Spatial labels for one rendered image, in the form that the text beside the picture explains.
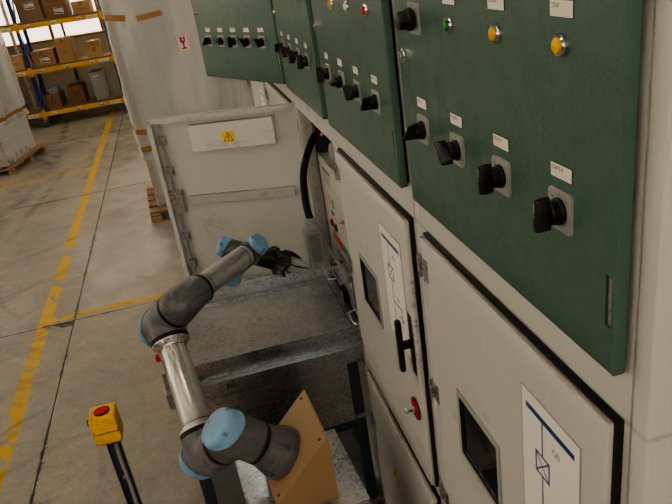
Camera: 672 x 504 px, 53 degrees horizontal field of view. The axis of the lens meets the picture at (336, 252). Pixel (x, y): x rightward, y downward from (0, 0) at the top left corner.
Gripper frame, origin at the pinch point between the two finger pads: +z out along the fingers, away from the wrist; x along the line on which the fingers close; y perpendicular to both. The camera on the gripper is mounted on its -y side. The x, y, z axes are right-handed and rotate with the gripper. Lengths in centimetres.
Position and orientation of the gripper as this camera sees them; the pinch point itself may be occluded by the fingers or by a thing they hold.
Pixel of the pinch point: (306, 267)
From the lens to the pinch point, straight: 255.7
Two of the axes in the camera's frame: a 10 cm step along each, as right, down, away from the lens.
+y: 2.3, 3.9, -8.9
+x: 3.6, -8.8, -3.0
